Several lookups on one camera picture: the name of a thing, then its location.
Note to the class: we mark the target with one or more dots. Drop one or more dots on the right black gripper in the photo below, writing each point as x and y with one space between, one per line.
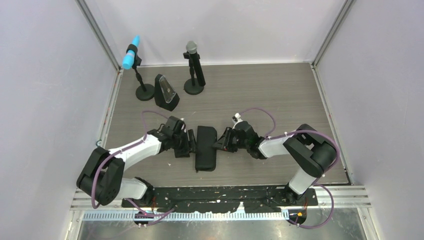
224 142

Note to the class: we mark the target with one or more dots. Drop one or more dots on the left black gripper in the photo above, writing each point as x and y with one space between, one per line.
190 145

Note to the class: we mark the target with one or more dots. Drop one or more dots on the black zip tool case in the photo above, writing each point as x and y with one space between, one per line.
205 154

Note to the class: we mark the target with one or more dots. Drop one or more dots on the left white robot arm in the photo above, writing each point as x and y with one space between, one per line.
102 177

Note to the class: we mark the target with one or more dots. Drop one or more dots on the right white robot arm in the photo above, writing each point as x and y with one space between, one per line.
313 151

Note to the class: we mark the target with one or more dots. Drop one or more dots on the black metronome clear cover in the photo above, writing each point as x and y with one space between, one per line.
165 96

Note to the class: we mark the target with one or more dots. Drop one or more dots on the right black mic stand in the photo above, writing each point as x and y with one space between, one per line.
194 85

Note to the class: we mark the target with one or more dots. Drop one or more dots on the black mic stand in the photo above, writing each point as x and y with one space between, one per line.
144 92
194 85

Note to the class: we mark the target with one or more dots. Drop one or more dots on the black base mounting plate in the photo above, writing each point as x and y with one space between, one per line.
222 199

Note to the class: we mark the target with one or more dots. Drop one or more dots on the left black mic stand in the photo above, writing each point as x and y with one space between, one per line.
144 92

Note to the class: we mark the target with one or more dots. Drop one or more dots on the grey black microphone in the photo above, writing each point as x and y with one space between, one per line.
192 48

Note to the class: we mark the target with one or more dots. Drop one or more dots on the blue microphone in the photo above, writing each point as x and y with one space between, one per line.
131 54

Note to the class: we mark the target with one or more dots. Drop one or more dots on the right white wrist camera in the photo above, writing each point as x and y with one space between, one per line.
236 119

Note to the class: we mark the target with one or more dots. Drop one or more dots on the aluminium frame rail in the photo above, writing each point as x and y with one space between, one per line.
343 197

